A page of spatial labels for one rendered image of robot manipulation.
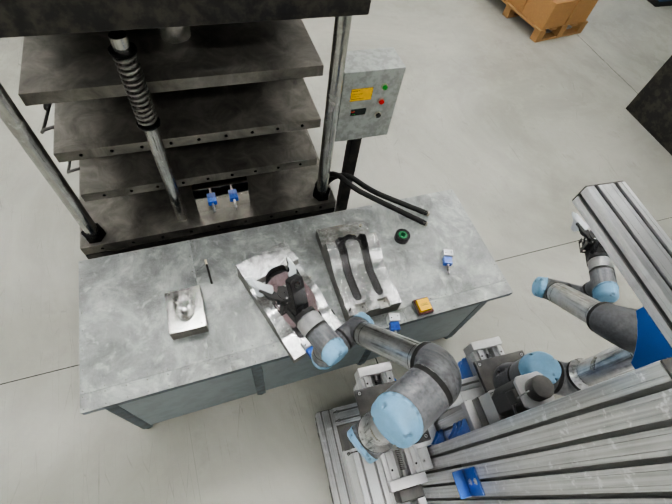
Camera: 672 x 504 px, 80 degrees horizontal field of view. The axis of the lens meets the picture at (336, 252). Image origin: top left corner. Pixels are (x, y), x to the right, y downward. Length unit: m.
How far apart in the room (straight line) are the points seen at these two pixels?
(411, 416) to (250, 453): 1.74
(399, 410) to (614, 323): 0.65
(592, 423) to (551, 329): 2.42
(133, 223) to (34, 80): 0.77
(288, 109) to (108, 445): 2.02
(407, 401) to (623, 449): 0.37
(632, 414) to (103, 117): 1.98
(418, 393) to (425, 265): 1.28
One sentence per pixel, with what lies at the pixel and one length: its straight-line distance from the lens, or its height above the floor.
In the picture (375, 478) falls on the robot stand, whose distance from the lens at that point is 1.62.
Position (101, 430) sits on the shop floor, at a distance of 2.76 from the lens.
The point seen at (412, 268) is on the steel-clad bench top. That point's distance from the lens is 2.10.
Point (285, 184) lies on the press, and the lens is 2.33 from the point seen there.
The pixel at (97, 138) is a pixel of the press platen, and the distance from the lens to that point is 1.96.
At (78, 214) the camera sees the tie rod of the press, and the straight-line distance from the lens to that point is 2.13.
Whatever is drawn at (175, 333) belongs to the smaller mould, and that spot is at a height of 0.87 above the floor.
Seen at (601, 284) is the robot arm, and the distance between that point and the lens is 1.60.
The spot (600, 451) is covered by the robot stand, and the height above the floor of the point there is 1.81.
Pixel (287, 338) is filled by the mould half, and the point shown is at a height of 0.85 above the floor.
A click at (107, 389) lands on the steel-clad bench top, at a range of 1.92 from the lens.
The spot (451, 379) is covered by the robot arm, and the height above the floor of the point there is 1.68.
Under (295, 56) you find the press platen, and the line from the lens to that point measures 1.86.
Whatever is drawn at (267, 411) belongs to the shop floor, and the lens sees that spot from 2.59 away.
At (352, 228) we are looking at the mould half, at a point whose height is 0.86.
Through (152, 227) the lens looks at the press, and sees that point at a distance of 2.24.
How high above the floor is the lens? 2.54
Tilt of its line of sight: 58 degrees down
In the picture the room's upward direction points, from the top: 12 degrees clockwise
